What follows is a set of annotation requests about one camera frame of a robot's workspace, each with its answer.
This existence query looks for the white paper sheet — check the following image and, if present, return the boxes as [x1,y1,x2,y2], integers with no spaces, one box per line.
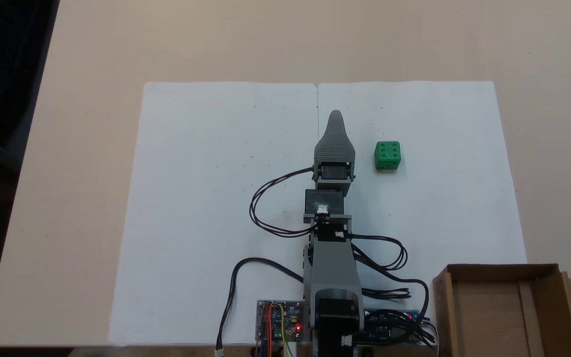
[108,81,528,347]

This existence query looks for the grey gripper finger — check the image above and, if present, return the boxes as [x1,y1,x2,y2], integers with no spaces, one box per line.
[314,110,356,164]

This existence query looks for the circuit board with coloured wires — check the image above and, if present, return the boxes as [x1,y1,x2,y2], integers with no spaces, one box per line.
[256,299,305,344]

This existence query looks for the coloured jumper wire bundle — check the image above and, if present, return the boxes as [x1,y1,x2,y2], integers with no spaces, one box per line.
[260,301,297,357]

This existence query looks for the black cable with white connector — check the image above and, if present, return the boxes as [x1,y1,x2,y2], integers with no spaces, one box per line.
[215,257,306,357]

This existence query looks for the blue circuit board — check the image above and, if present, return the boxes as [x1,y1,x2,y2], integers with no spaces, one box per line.
[364,308,438,344]

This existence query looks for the black gripper motor cable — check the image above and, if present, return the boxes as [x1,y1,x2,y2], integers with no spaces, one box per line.
[249,167,318,238]

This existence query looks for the brown cardboard box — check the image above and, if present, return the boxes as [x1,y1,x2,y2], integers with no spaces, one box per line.
[433,263,571,357]

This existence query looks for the black power cable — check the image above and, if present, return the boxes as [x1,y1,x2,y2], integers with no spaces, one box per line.
[352,245,438,346]

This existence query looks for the black looped motor cable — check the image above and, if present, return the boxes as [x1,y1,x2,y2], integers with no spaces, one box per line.
[349,234,408,272]

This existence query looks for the green dice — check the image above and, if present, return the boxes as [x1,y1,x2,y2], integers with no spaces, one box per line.
[374,141,401,171]

